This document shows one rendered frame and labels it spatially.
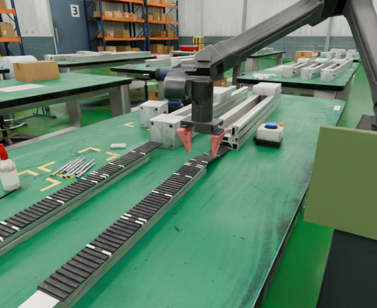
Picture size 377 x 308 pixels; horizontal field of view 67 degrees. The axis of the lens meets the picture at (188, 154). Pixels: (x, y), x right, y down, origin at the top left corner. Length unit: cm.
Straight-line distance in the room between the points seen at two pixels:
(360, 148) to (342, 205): 12
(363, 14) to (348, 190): 48
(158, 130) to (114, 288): 60
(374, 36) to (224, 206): 54
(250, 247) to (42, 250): 37
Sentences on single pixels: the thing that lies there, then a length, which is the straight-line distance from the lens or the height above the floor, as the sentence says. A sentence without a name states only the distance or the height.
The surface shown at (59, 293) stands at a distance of 46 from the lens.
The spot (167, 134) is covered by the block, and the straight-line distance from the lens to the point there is 96.
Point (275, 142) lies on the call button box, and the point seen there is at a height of 80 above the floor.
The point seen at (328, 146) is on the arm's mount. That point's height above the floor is 95.
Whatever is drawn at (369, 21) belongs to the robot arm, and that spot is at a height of 117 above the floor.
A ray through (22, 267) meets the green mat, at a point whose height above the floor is 78.
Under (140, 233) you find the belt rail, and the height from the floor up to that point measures 79.
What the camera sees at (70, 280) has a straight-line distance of 48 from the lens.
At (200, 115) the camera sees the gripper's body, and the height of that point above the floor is 95.
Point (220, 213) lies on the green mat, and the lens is 64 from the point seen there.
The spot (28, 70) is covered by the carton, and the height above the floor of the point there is 87.
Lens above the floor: 113
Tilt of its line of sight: 22 degrees down
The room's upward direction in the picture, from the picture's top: straight up
